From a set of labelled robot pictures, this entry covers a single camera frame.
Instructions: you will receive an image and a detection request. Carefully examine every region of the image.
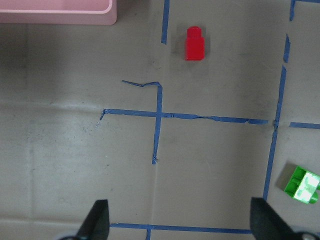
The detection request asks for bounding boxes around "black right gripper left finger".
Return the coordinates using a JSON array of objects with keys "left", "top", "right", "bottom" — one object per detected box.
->
[{"left": 75, "top": 199, "right": 110, "bottom": 240}]

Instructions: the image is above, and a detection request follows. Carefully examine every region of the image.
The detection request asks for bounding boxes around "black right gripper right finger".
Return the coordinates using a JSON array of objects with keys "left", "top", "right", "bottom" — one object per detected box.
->
[{"left": 250, "top": 197, "right": 302, "bottom": 240}]

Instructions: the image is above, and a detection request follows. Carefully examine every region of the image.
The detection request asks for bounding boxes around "green toy block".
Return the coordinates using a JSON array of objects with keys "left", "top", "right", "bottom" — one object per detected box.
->
[{"left": 284, "top": 165, "right": 320, "bottom": 205}]

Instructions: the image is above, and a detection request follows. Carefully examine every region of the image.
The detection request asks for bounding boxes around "pink plastic box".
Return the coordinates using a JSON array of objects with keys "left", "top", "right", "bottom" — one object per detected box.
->
[{"left": 0, "top": 0, "right": 117, "bottom": 25}]

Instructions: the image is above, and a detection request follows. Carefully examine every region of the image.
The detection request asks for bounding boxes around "red toy block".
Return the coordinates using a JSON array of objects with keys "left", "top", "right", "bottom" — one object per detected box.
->
[{"left": 184, "top": 26, "right": 205, "bottom": 61}]

